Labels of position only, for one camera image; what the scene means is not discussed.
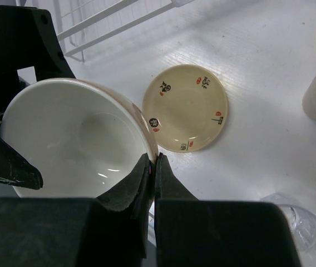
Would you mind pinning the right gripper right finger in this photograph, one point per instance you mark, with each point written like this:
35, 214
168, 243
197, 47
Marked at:
167, 186

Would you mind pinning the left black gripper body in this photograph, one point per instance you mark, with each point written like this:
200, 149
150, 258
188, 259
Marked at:
28, 39

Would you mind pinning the white floral bowl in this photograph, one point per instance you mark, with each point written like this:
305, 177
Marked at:
82, 137

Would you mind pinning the clear glass tumbler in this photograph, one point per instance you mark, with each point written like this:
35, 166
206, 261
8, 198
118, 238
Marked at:
302, 225

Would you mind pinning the white wire dish rack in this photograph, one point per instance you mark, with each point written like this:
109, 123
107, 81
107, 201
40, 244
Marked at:
83, 24

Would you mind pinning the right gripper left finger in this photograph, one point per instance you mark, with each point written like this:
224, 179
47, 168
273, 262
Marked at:
132, 193

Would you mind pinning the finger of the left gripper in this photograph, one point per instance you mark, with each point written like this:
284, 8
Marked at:
15, 170

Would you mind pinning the beige plate with red stamps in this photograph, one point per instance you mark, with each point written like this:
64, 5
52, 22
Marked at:
186, 106

